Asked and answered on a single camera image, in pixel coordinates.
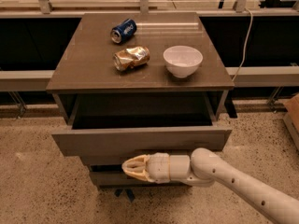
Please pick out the white bowl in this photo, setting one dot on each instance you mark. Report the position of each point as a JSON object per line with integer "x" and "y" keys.
{"x": 182, "y": 61}

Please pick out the grey top drawer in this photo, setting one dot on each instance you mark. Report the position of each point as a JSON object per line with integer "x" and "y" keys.
{"x": 124, "y": 125}

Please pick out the blue soda can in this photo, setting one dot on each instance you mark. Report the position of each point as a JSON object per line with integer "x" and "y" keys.
{"x": 123, "y": 31}

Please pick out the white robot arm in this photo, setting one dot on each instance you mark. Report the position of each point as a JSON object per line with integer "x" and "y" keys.
{"x": 203, "y": 168}

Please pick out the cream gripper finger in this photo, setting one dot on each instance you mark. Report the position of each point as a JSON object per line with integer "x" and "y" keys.
{"x": 139, "y": 174}
{"x": 136, "y": 162}

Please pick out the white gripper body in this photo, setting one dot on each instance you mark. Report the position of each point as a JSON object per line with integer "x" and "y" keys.
{"x": 158, "y": 167}

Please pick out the metal railing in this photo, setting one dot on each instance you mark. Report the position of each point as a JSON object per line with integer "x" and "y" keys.
{"x": 143, "y": 0}

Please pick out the crushed gold can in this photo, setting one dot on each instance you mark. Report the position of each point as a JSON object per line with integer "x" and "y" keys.
{"x": 131, "y": 57}

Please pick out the cardboard box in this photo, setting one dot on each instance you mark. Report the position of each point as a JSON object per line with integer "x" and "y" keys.
{"x": 291, "y": 119}

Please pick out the grey drawer cabinet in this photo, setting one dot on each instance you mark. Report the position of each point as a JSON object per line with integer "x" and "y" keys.
{"x": 87, "y": 68}

